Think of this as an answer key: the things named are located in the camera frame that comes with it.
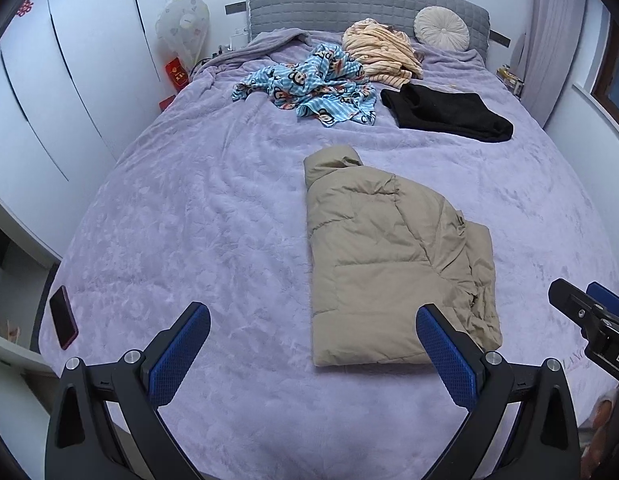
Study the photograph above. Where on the yellow striped cloth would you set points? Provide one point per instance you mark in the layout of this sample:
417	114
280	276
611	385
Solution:
379	52

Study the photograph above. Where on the small boxes on nightstand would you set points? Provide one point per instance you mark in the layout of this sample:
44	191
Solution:
510	80

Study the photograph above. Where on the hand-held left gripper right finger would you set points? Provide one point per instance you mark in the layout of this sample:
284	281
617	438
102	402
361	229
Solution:
447	360

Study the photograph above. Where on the round white cushion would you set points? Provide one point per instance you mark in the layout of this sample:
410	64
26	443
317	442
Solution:
442	29

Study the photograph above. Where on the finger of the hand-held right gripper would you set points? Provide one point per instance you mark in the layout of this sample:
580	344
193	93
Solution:
572	300
607	297

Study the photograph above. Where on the pale curtain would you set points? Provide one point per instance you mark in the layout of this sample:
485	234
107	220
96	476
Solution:
549	35

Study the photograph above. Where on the person's right hand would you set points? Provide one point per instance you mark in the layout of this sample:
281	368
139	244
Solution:
602	425

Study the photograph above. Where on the purple fleece blanket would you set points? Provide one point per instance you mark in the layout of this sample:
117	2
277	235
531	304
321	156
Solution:
189	210

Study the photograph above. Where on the red gift box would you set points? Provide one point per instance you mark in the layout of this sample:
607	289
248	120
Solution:
176	75

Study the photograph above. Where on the white wardrobe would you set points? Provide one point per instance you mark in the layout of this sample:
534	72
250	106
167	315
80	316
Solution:
54	85

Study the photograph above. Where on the blue monkey print cloth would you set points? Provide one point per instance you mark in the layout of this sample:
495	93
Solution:
309	85

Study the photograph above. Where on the dark red smartphone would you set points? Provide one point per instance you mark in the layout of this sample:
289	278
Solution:
64	317

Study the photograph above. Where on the grey quilted headboard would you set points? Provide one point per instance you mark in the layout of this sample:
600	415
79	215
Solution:
339	7

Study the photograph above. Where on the black folded garment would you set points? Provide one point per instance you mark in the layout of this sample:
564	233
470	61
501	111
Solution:
449	112

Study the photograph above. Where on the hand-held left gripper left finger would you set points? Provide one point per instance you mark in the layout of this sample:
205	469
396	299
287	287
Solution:
179	355

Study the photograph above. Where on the white side shelf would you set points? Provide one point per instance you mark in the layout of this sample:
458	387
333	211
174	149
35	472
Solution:
9	310

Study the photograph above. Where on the wooden window frame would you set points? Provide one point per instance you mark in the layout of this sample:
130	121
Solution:
612	75

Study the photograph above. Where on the beige puffer jacket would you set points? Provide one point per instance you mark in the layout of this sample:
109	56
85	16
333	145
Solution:
379	260

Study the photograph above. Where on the fan with white cover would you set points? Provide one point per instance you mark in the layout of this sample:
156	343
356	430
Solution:
183	27

